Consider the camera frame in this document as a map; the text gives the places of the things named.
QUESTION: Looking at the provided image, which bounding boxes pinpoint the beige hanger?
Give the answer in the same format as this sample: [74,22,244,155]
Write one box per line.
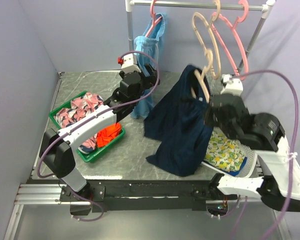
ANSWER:
[191,0,222,81]
[193,48,213,103]

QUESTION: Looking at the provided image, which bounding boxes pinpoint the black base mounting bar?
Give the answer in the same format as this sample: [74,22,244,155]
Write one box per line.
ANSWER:
[59,178,238,217]

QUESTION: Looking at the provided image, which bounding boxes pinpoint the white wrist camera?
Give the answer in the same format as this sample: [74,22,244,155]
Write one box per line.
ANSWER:
[220,74,243,96]
[117,53,141,74]

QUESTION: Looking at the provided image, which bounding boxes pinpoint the orange garment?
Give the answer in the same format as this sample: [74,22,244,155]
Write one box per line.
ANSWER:
[96,123,122,148]

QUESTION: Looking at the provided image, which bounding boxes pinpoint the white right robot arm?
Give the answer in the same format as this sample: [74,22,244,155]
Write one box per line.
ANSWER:
[204,93,300,213]

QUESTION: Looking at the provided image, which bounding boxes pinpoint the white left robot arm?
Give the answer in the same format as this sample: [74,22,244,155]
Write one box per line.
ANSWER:
[39,63,160,193]

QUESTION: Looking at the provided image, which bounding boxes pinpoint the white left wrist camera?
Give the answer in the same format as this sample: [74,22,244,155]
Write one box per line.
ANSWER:
[117,53,141,74]

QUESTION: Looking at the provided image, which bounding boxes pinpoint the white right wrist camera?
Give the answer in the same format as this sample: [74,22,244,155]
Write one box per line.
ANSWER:
[220,74,243,96]

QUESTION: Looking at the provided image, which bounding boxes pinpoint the metal clothes rack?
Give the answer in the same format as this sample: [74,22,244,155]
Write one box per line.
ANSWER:
[125,0,276,79]

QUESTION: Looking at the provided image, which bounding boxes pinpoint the white plastic laundry basket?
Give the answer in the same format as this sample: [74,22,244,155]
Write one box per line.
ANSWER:
[202,144,259,179]

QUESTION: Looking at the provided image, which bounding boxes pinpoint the green plastic tray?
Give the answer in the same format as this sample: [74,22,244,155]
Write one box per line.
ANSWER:
[49,91,126,163]

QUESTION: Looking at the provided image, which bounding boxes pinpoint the pink empty hanger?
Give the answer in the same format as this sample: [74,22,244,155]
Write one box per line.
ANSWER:
[211,0,250,81]

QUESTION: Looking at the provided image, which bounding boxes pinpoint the lemon print garment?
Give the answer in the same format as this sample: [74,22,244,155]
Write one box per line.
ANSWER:
[203,130,245,161]

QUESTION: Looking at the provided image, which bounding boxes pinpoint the pink hanger holding shorts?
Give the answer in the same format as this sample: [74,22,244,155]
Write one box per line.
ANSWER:
[145,0,163,38]

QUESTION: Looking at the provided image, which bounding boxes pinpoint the navy blue shorts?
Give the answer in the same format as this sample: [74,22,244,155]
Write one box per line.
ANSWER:
[144,64,213,177]

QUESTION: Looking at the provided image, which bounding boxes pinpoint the pink patterned garment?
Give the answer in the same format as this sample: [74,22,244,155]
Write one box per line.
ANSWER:
[54,92,104,155]

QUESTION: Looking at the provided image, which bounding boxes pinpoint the light blue shorts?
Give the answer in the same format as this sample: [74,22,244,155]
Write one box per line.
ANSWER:
[129,12,169,120]

